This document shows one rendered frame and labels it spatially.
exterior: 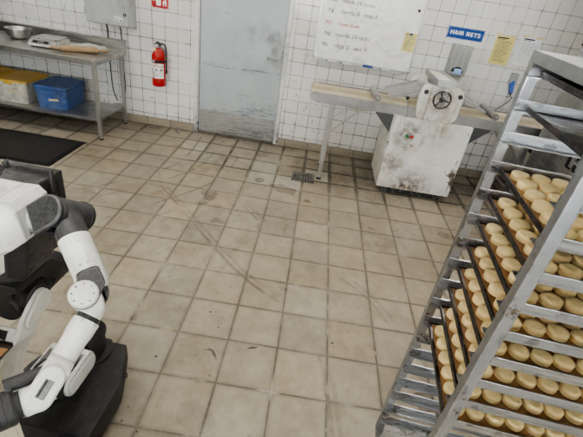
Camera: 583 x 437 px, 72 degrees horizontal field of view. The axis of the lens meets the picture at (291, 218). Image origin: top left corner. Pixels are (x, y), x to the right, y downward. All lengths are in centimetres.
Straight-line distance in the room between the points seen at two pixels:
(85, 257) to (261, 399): 134
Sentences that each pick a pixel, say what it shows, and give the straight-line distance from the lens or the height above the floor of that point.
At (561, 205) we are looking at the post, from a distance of 93.
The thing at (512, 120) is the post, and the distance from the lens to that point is 131.
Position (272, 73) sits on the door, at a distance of 511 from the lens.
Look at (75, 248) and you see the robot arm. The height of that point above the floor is 116.
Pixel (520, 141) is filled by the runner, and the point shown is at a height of 158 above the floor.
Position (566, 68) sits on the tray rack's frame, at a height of 181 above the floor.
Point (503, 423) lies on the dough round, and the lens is 147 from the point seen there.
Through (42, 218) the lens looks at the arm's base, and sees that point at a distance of 135.
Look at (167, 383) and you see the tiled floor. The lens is 235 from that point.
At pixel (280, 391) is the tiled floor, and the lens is 234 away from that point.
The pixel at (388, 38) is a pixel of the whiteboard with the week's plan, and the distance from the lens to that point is 502.
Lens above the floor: 189
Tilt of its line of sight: 31 degrees down
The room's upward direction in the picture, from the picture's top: 9 degrees clockwise
